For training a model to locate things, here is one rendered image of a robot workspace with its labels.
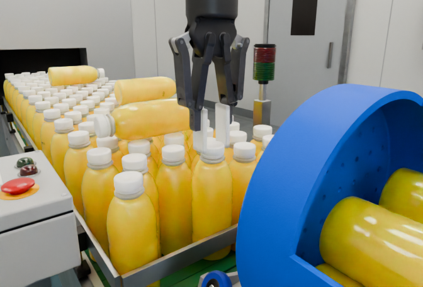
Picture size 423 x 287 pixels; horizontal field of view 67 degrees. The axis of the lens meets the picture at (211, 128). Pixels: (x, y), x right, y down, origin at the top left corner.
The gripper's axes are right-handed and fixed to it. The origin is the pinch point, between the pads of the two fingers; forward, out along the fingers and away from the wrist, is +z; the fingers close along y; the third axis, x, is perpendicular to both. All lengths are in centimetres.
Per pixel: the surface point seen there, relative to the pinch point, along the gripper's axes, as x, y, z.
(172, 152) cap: 4.6, -4.6, 4.5
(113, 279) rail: -3.5, -18.6, 16.7
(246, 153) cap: -1.7, 6.1, 5.1
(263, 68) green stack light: 24.3, 35.6, -5.3
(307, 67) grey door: 219, 312, 24
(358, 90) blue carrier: -23.2, 0.3, -9.2
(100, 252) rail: 2.3, -18.4, 16.2
